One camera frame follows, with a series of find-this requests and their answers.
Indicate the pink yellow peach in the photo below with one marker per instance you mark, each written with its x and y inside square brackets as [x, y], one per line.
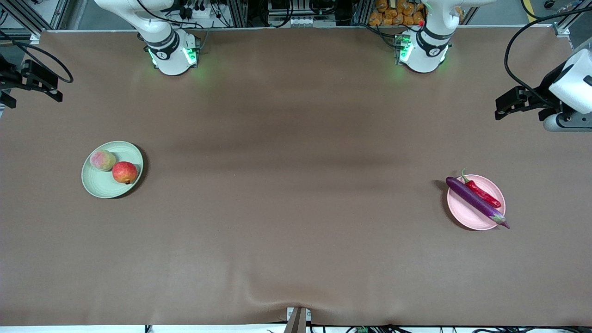
[102, 160]

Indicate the orange packaged goods pile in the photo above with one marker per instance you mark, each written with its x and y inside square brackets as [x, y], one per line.
[393, 14]

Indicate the red pomegranate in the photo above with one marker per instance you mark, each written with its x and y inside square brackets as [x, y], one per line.
[125, 173]

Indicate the red chili pepper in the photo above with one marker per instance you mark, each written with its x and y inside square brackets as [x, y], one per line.
[485, 196]

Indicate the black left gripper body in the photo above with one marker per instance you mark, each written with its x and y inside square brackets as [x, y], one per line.
[544, 95]

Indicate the purple eggplant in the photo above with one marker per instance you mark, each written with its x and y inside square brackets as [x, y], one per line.
[476, 201]

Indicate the brown table cover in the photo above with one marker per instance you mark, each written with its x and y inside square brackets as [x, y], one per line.
[296, 259]

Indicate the metal table edge clamp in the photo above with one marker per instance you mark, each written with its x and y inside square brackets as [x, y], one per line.
[298, 321]

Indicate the aluminium table corner bracket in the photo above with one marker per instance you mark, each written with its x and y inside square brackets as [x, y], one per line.
[562, 29]
[35, 38]

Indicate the light green round plate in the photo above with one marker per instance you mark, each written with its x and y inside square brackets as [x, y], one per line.
[104, 185]

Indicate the pink round plate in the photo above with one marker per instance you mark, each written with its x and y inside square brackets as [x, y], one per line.
[467, 217]

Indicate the white terminal block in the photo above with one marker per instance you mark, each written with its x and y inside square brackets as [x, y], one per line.
[300, 21]

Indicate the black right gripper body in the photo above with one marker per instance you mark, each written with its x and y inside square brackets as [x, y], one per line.
[9, 77]

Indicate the white power strip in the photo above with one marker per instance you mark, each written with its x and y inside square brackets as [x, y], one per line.
[199, 10]

